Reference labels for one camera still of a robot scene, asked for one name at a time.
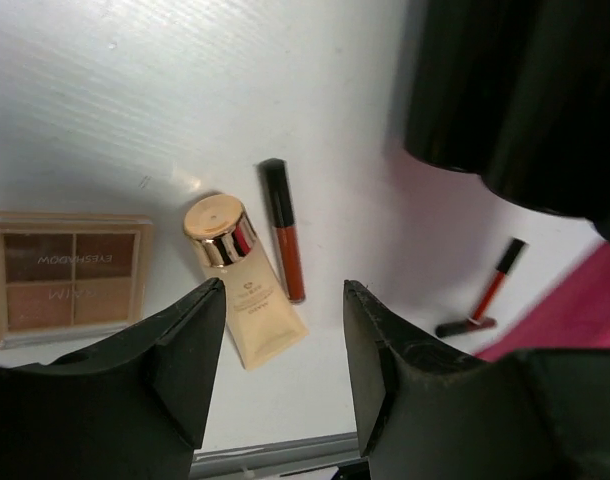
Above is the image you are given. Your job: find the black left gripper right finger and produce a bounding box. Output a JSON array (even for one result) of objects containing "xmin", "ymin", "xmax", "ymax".
[{"xmin": 343, "ymin": 280, "xmax": 610, "ymax": 479}]

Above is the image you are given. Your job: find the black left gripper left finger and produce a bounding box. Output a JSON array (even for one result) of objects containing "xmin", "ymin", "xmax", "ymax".
[{"xmin": 0, "ymin": 279, "xmax": 224, "ymax": 479}]

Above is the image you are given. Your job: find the gold-capped beige foundation tube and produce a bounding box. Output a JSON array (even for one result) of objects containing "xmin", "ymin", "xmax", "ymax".
[{"xmin": 183, "ymin": 194, "xmax": 308, "ymax": 370}]

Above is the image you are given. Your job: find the pink top drawer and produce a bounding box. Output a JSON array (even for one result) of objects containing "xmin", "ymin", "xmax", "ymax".
[{"xmin": 476, "ymin": 244, "xmax": 610, "ymax": 361}]

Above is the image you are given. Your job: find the black drawer organizer cabinet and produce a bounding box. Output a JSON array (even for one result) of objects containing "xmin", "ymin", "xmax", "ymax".
[{"xmin": 404, "ymin": 1, "xmax": 610, "ymax": 243}]

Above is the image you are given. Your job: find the dark red lip gloss tube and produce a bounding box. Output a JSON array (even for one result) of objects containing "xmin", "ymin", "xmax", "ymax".
[{"xmin": 434, "ymin": 317, "xmax": 497, "ymax": 338}]

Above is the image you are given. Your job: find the four-colour eyeshadow palette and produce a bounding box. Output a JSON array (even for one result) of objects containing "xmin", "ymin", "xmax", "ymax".
[{"xmin": 0, "ymin": 211, "xmax": 154, "ymax": 350}]

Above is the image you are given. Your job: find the red lip gloss upright tube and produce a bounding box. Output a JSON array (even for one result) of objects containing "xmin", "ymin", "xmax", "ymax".
[{"xmin": 470, "ymin": 238, "xmax": 527, "ymax": 324}]

